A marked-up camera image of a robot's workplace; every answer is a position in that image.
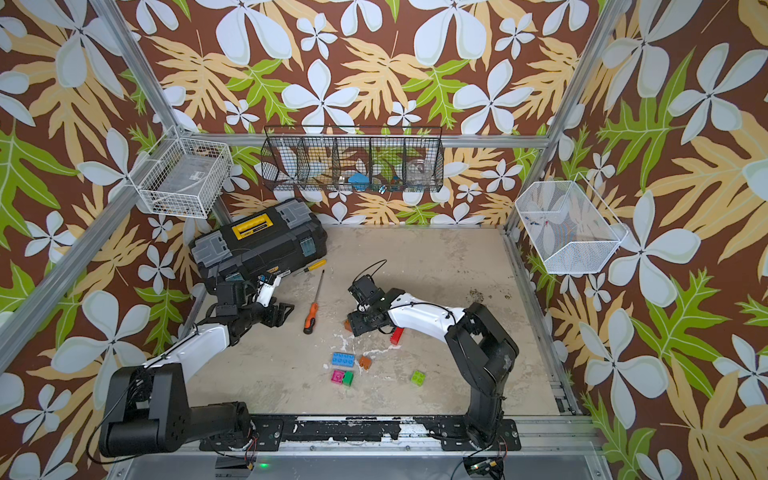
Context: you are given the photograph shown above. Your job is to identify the red long lego brick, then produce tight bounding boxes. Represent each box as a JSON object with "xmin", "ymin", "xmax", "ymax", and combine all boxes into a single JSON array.
[{"xmin": 390, "ymin": 328, "xmax": 404, "ymax": 346}]

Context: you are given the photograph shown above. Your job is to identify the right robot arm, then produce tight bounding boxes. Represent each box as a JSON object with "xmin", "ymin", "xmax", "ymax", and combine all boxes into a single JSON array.
[{"xmin": 347, "ymin": 274, "xmax": 519, "ymax": 447}]

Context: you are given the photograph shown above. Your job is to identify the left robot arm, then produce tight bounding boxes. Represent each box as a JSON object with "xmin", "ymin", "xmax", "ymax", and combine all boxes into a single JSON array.
[{"xmin": 93, "ymin": 276, "xmax": 294, "ymax": 458}]

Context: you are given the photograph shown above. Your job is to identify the light blue long lego brick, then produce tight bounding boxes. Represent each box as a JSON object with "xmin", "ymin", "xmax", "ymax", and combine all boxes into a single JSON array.
[{"xmin": 331, "ymin": 352, "xmax": 356, "ymax": 368}]

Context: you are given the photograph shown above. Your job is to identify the magenta lego brick front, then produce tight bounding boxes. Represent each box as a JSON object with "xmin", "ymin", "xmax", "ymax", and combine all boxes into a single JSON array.
[{"xmin": 331, "ymin": 370, "xmax": 346, "ymax": 384}]

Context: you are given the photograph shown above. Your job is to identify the lime green lego brick front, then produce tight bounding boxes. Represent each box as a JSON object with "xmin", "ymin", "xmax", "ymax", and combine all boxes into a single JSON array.
[{"xmin": 411, "ymin": 371, "xmax": 425, "ymax": 386}]

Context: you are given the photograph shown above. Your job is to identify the black deli toolbox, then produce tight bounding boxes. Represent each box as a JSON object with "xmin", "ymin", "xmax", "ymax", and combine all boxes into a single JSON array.
[{"xmin": 190, "ymin": 198, "xmax": 328, "ymax": 294}]

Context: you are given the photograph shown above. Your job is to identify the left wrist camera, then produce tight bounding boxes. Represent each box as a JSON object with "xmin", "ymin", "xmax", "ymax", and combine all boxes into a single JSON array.
[{"xmin": 256, "ymin": 276, "xmax": 281, "ymax": 308}]

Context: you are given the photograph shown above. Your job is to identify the orange black handled screwdriver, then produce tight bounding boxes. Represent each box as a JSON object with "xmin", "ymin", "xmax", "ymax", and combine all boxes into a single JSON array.
[{"xmin": 303, "ymin": 271, "xmax": 325, "ymax": 335}]

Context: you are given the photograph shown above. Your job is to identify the small yellow handled screwdriver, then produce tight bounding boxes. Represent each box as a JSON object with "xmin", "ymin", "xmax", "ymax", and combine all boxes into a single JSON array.
[{"xmin": 303, "ymin": 259, "xmax": 327, "ymax": 272}]

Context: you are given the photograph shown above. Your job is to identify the black wire basket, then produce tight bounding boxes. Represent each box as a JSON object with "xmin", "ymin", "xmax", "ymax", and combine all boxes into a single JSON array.
[{"xmin": 258, "ymin": 126, "xmax": 445, "ymax": 193}]

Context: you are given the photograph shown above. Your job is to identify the white wire basket left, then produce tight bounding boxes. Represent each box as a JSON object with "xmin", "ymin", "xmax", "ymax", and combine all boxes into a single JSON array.
[{"xmin": 130, "ymin": 127, "xmax": 233, "ymax": 219}]

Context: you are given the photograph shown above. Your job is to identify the white wire basket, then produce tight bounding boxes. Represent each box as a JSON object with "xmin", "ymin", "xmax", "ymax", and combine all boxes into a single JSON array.
[
  {"xmin": 130, "ymin": 127, "xmax": 233, "ymax": 219},
  {"xmin": 515, "ymin": 174, "xmax": 629, "ymax": 276}
]

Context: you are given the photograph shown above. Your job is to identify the white wire basket right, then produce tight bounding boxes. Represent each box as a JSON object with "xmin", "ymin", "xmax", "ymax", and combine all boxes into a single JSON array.
[{"xmin": 515, "ymin": 174, "xmax": 629, "ymax": 276}]

